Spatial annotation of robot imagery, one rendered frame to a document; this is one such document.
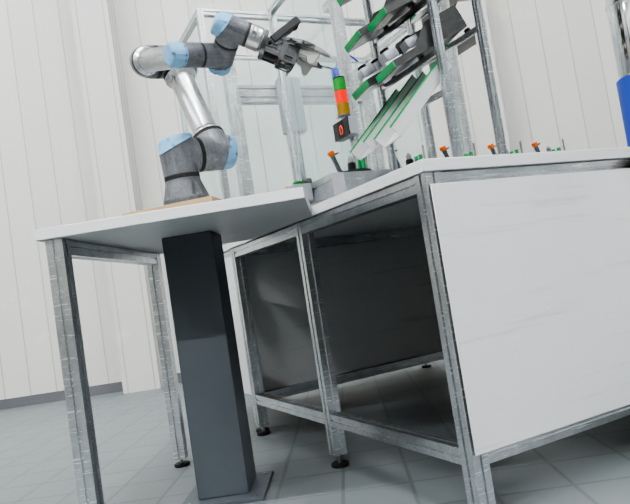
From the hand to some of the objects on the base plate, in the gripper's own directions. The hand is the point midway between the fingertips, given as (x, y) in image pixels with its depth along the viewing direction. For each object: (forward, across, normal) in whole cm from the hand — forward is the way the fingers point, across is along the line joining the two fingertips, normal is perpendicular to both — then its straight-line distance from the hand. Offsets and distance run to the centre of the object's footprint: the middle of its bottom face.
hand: (323, 59), depth 193 cm
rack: (+49, +5, -26) cm, 56 cm away
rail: (+14, -53, -42) cm, 69 cm away
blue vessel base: (+112, +17, +5) cm, 114 cm away
